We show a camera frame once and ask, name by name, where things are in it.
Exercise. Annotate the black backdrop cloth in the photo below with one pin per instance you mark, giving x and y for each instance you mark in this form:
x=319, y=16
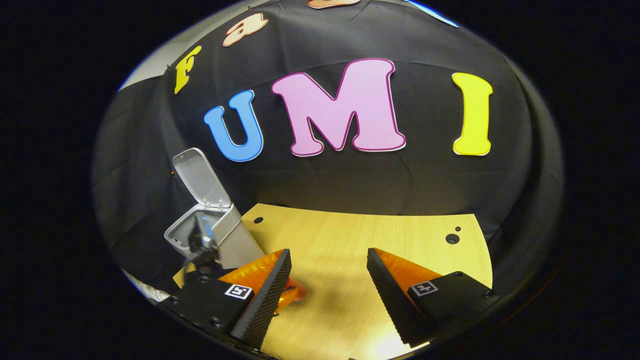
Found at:
x=400, y=185

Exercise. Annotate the wooden desktop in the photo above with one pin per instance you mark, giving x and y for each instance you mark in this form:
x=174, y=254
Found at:
x=360, y=235

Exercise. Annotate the orange pop can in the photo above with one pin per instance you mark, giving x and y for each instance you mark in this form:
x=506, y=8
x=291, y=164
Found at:
x=296, y=291

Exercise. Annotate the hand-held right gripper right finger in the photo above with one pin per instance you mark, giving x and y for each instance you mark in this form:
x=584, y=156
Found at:
x=390, y=297

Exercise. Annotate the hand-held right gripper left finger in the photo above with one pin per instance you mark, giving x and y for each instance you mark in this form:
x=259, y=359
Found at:
x=270, y=297

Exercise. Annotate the white desktop garbage bin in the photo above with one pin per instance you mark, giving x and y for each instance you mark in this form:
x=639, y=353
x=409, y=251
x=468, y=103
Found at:
x=200, y=180

